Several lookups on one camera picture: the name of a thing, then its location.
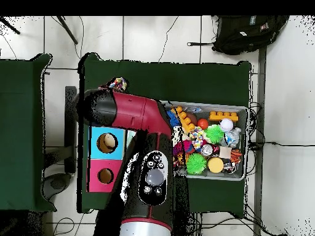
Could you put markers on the shallow clear mesh bin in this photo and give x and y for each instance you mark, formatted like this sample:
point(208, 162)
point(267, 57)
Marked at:
point(221, 177)

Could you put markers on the white baseball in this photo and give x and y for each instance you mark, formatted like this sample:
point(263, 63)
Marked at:
point(226, 125)

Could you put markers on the dark green tablecloth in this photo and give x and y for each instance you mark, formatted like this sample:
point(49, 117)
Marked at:
point(19, 123)
point(184, 81)

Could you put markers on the wooden box with three holes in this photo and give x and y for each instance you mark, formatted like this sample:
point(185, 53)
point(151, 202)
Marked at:
point(94, 147)

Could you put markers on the long orange toy block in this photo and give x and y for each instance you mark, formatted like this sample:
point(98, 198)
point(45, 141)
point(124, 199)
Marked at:
point(185, 120)

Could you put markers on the orange ball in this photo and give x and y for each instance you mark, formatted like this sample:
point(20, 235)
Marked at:
point(203, 124)

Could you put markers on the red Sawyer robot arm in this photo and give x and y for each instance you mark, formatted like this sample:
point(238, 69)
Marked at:
point(130, 110)

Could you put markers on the polka dot cloth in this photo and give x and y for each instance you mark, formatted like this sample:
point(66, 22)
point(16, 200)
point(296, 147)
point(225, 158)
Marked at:
point(118, 84)

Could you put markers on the black tripod leg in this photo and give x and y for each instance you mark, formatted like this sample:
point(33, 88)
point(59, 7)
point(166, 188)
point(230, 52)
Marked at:
point(11, 26)
point(67, 30)

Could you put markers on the grey stand base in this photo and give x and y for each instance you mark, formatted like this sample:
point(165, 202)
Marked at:
point(57, 184)

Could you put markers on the cream knitted cloth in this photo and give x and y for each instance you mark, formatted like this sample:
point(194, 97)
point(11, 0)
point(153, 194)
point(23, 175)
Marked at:
point(178, 134)

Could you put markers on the black backpack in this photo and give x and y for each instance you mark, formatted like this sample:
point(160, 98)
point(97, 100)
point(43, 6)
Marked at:
point(246, 34)

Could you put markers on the black upright panel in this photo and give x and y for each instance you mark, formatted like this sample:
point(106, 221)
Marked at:
point(70, 142)

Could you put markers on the green spiky toy with eyes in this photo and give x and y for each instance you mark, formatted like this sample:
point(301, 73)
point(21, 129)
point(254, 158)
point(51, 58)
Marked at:
point(214, 134)

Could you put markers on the green spiky ball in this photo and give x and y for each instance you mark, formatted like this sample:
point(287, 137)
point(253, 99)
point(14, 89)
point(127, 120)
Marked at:
point(196, 164)

